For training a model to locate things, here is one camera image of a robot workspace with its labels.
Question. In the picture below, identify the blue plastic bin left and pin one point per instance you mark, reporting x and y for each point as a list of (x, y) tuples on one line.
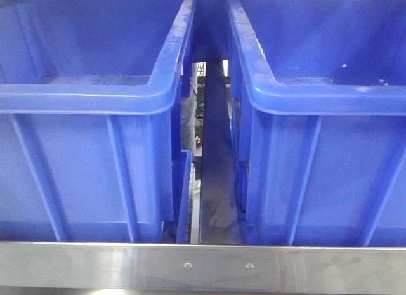
[(90, 117)]

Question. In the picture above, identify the blue plastic bin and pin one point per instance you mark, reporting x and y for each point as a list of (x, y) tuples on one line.
[(318, 122), (90, 117)]

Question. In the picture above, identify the blue plastic bin right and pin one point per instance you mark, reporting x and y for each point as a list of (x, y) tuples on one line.
[(318, 122)]

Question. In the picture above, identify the steel shelf front rail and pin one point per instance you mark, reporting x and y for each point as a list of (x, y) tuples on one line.
[(329, 270)]

